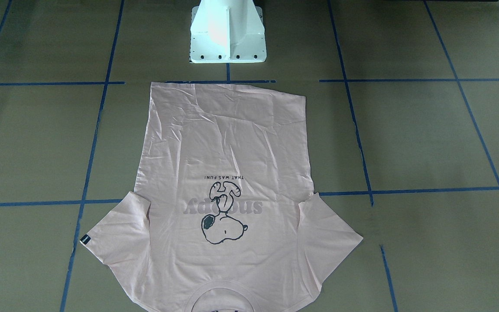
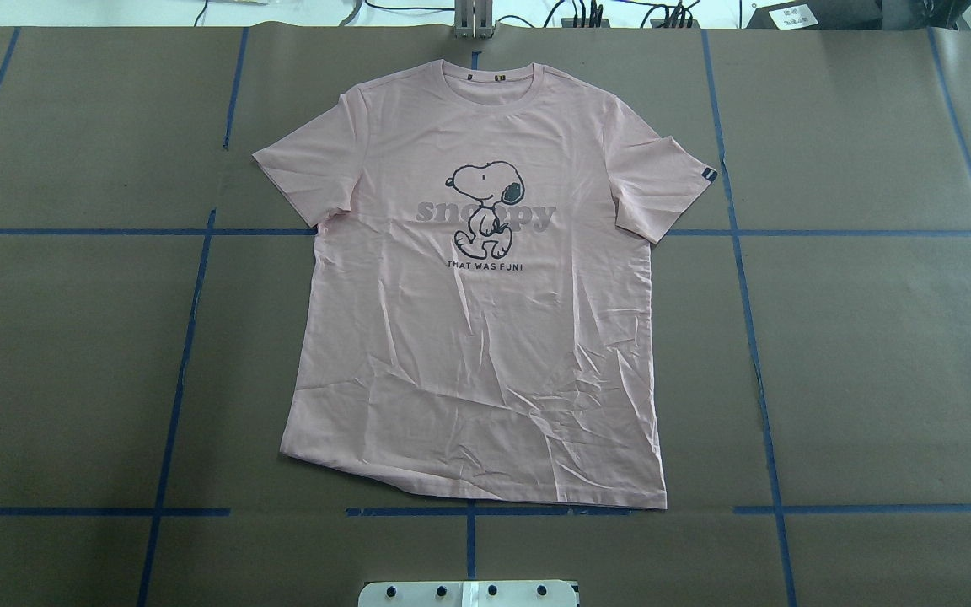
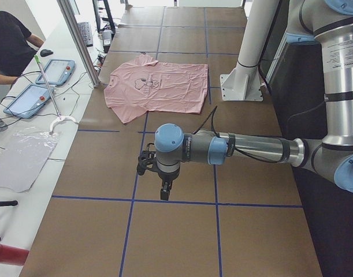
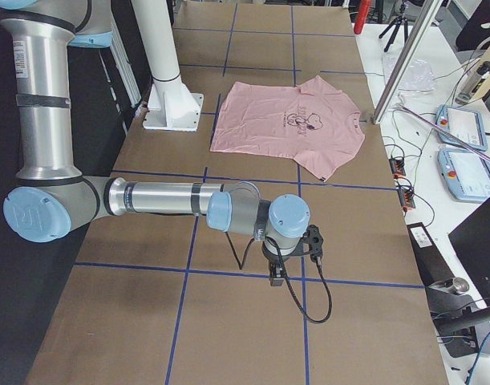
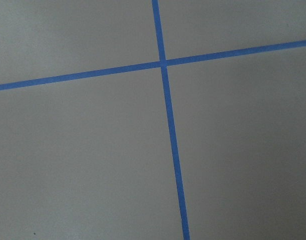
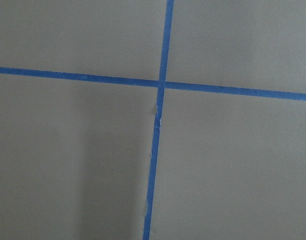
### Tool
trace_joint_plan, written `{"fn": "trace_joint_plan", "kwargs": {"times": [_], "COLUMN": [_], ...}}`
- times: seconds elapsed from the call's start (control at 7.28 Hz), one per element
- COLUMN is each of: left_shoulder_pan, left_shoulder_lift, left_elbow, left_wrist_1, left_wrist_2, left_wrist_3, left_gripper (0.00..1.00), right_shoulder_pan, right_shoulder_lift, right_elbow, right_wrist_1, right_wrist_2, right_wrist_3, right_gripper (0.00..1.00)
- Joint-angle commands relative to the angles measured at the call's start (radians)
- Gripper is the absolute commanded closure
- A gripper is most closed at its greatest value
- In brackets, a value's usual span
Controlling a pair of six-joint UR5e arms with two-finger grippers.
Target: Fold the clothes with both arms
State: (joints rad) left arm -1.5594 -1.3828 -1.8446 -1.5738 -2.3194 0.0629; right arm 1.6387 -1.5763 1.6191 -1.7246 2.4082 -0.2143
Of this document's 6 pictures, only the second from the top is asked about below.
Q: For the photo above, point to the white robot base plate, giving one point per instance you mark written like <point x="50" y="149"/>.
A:
<point x="532" y="592"/>

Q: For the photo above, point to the aluminium frame post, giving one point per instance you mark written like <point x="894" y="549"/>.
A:
<point x="473" y="19"/>

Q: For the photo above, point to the black box with label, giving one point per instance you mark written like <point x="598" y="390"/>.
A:
<point x="812" y="15"/>

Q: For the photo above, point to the pink Snoopy t-shirt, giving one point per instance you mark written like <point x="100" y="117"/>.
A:
<point x="479" y="320"/>

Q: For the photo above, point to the brown paper table cover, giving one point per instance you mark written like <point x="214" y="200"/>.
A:
<point x="812" y="325"/>

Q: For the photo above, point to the black power strip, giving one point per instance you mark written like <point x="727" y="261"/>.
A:
<point x="585" y="15"/>

